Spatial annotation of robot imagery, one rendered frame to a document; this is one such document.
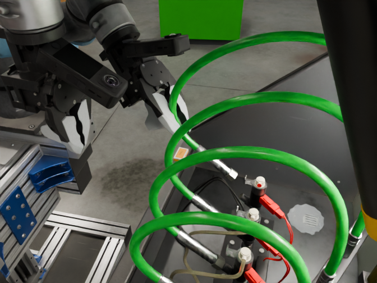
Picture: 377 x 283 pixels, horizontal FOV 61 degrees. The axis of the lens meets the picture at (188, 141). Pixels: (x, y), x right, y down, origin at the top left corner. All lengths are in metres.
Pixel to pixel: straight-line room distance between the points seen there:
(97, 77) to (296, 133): 0.63
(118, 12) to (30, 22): 0.21
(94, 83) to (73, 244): 1.37
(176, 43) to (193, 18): 3.43
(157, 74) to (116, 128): 2.11
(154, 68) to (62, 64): 0.20
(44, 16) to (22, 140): 0.75
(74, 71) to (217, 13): 3.54
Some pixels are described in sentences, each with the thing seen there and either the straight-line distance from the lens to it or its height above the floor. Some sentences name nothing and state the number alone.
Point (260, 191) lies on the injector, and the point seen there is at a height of 1.13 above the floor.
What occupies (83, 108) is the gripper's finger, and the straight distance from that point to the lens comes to 0.53.
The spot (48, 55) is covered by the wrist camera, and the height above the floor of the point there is 1.42.
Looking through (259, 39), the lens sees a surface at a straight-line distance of 0.47.
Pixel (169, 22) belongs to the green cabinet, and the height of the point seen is 0.28.
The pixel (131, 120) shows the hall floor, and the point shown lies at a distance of 2.75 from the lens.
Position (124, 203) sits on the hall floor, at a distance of 2.10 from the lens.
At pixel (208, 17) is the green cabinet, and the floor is 0.35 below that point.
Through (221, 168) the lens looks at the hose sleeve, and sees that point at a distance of 0.62.
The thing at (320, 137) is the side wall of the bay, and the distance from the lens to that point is 0.94.
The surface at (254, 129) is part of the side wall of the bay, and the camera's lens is 0.94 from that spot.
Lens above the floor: 1.59
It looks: 40 degrees down
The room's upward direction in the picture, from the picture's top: straight up
